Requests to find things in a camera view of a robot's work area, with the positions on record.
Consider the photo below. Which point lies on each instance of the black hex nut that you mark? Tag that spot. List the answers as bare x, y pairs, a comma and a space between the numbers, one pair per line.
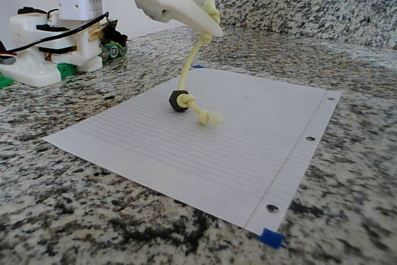
175, 102

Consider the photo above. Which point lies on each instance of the blue tape piece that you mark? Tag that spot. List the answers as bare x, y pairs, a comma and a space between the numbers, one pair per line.
197, 67
270, 238

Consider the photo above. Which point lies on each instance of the green table clamp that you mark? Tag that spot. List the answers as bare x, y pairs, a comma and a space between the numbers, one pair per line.
6, 82
66, 71

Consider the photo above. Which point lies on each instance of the lined loose-leaf paper sheet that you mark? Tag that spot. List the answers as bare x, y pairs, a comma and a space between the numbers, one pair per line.
217, 153

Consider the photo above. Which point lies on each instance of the camera circuit board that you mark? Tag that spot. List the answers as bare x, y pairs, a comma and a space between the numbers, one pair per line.
116, 33

